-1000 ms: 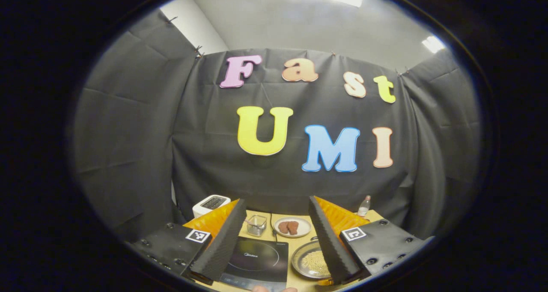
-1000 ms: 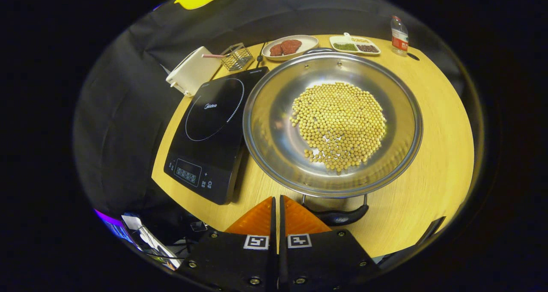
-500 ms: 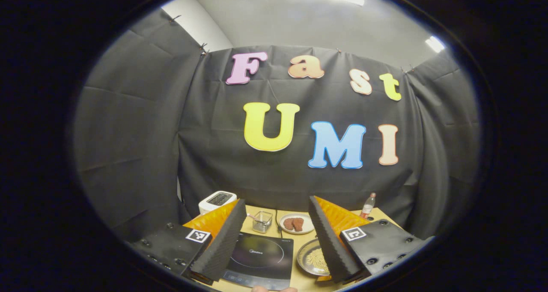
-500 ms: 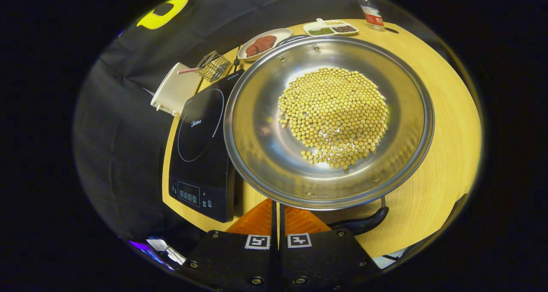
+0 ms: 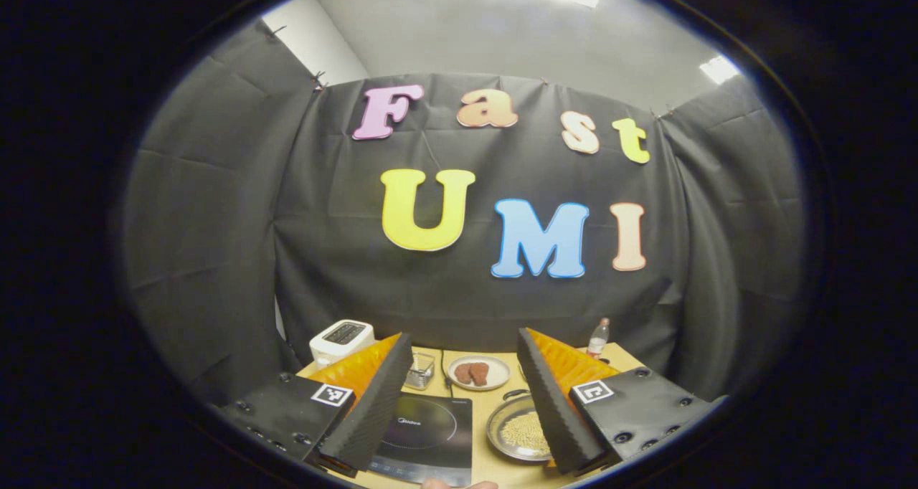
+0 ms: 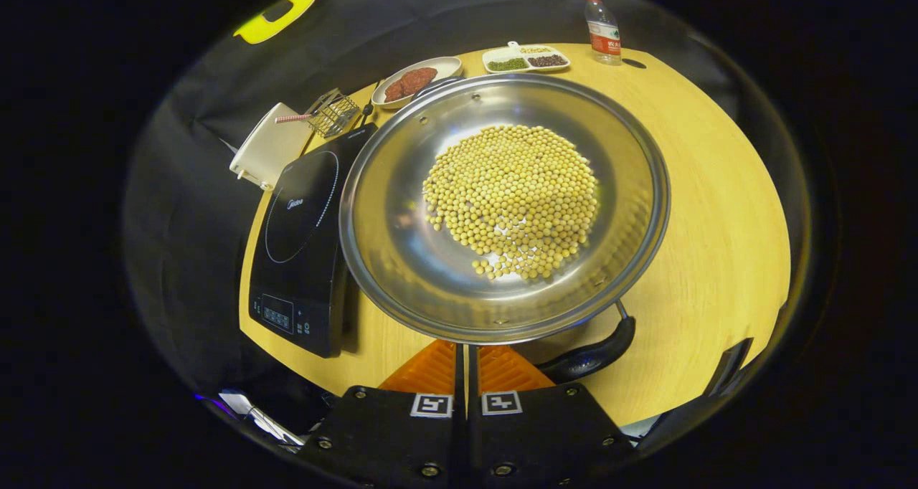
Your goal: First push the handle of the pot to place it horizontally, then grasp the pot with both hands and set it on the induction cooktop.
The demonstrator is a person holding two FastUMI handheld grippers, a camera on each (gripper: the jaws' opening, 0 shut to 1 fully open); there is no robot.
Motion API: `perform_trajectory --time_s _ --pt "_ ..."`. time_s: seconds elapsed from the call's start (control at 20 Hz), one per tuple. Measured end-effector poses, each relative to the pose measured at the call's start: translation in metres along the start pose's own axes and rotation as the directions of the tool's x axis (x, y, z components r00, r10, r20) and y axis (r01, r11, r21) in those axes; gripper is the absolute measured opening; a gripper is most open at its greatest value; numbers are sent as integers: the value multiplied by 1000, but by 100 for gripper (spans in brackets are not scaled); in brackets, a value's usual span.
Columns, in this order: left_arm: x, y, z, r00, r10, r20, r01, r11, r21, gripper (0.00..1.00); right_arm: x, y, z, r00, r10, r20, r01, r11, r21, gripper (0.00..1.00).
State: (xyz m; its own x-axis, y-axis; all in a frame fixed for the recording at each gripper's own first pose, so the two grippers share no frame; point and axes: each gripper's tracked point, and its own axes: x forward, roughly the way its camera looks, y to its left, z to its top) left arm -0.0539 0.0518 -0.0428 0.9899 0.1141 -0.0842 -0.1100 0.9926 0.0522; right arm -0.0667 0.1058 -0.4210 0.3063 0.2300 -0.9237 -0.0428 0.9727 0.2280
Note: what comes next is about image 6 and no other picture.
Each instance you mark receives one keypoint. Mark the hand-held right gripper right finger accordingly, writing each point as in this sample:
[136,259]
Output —
[545,431]

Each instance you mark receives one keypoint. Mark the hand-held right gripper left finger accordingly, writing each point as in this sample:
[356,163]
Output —
[387,431]

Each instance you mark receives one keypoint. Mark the stainless steel pot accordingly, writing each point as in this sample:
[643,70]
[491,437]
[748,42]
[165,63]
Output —
[401,259]

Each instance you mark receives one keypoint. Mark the black induction cooktop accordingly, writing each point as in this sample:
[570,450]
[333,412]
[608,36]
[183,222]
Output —
[301,259]

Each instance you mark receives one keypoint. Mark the pile of yellow soybeans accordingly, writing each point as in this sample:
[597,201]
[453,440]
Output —
[513,198]

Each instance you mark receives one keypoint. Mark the white toaster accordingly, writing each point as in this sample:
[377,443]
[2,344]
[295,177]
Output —
[269,148]

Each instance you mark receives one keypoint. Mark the small brown meat slice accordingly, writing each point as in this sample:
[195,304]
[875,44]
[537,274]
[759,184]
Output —
[394,91]

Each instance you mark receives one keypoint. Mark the large brown meat slice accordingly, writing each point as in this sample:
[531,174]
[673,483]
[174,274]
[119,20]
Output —
[418,80]

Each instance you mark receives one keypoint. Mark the pile of green mung beans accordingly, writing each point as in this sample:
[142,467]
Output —
[507,64]

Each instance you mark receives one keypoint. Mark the white oval plate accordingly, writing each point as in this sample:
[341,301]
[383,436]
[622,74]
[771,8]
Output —
[448,66]

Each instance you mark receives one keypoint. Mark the pile of dark red beans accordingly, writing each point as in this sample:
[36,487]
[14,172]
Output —
[547,60]

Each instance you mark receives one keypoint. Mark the white divided dish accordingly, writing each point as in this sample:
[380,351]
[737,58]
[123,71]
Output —
[495,53]

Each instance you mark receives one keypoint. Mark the small heap of pale beans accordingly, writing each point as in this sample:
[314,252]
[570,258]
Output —
[535,49]

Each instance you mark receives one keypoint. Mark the clear plastic water bottle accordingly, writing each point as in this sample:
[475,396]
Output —
[604,34]

